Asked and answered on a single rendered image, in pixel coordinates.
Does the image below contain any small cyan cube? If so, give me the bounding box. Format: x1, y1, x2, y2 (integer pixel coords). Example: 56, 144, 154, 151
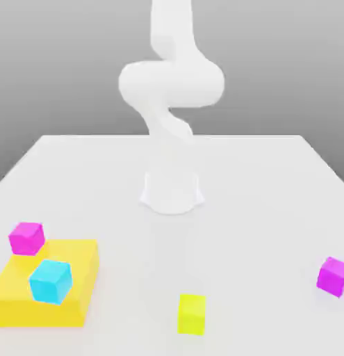
28, 259, 74, 306

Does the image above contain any small pink cube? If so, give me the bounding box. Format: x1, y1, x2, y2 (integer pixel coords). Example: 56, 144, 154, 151
8, 221, 46, 257

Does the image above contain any large yellow box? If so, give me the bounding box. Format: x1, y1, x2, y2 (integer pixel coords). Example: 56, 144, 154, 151
0, 238, 99, 328

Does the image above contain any small yellow cube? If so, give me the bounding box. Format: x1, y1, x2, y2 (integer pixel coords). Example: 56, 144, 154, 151
177, 293, 207, 336

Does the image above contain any small purple cube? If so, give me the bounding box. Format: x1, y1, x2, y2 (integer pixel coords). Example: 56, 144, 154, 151
316, 256, 344, 299

